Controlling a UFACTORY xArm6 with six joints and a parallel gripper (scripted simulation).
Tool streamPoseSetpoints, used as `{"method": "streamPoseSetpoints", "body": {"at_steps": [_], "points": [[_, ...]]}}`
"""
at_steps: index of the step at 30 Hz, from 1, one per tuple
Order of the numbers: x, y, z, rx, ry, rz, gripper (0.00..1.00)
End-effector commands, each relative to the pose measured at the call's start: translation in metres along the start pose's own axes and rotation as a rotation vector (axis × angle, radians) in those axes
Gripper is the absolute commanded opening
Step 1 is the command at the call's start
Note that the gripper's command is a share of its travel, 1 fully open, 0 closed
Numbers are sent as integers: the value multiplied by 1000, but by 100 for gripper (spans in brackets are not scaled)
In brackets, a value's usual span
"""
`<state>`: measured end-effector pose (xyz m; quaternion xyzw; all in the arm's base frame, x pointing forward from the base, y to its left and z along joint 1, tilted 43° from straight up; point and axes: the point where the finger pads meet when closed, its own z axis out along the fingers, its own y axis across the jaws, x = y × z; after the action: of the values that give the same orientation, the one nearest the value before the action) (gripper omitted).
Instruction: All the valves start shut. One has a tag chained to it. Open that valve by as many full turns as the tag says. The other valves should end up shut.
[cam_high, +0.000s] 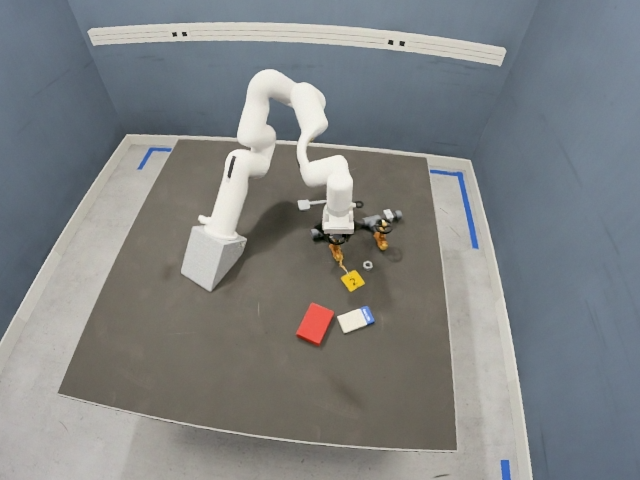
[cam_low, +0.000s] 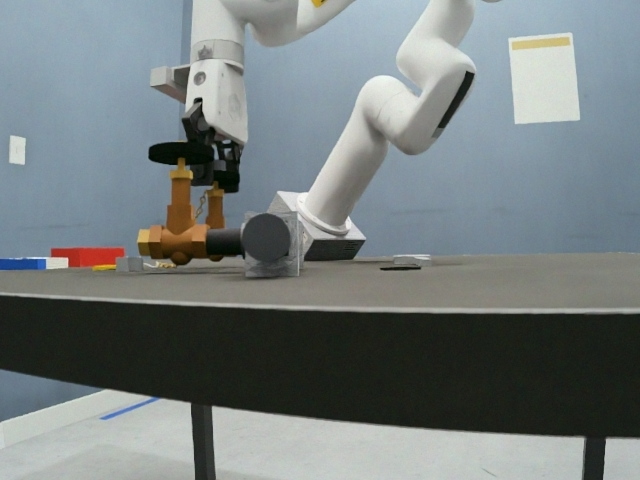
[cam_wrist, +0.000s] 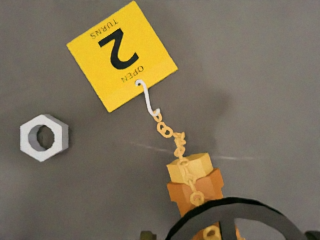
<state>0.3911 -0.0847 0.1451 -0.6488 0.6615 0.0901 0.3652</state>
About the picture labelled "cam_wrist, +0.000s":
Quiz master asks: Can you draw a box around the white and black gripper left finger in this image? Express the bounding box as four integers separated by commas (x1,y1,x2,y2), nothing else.
140,231,156,240

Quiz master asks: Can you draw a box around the yellow number tag with chain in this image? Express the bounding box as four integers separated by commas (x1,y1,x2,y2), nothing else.
67,1,204,206

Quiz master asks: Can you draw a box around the grey hex nut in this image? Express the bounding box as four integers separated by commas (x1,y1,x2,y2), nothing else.
21,115,68,162

